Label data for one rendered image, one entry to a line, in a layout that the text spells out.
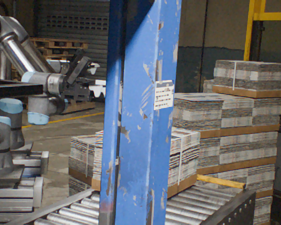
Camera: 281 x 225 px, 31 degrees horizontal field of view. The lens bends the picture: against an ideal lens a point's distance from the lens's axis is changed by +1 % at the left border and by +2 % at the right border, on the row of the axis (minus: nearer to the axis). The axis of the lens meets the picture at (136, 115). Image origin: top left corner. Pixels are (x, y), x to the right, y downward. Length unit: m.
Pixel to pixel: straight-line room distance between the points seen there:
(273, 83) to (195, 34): 6.47
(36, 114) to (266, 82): 1.93
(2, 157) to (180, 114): 1.22
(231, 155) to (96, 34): 7.99
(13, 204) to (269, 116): 1.95
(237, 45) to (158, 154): 8.97
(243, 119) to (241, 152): 0.22
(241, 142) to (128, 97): 2.63
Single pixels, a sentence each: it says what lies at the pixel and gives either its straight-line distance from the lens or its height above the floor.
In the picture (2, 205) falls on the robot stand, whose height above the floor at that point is 0.69.
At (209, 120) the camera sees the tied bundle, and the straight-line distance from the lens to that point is 3.05.
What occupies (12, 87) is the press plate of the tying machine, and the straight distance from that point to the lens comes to 0.76.
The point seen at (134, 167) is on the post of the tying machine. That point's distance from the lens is 0.72.
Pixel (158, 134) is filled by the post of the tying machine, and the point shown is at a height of 1.26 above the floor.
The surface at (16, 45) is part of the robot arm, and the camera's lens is 2.05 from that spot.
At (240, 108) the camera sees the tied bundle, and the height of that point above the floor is 1.00.
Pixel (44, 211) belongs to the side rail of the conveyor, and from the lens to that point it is 1.76.
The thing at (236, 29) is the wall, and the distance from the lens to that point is 9.70.
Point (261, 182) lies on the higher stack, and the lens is 3.57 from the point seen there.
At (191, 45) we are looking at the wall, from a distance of 9.90.
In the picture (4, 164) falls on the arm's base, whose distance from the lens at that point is 2.15.
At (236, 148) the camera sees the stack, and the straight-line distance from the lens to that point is 3.29.
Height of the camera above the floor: 1.39
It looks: 9 degrees down
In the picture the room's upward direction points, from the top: 4 degrees clockwise
